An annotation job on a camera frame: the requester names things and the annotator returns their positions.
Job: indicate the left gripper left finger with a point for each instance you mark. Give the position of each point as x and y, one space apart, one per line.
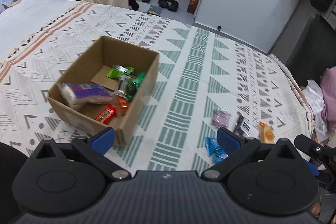
103 141

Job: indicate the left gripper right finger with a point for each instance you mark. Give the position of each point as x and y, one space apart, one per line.
229 141

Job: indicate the blue snack packet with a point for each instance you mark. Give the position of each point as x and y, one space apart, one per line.
214 150

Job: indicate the red chocolate bar packet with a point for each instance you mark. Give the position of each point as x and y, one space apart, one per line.
107 114

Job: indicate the red orange candy packet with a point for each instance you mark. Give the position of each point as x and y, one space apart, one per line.
121 102

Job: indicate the purple white wafer packet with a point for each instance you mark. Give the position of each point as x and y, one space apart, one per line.
77 95

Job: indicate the green snack packet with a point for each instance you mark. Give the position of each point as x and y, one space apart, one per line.
117 71

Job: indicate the black white cake packet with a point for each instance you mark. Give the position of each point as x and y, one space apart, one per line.
242 127

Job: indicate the purple mochi packet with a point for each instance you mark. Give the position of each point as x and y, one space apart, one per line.
221 118

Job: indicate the orange rice cracker packet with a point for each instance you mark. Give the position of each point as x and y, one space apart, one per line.
266 134

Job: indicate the cardboard box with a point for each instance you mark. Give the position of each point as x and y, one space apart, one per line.
91 68

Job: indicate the patterned bed blanket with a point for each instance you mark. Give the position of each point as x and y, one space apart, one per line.
198 72

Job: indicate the pink cloth pile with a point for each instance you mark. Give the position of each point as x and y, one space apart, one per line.
321 98

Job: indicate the red snack canister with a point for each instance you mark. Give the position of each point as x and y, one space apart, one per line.
192 6

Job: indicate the black shoes pile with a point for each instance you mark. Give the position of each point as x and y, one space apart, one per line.
171 5

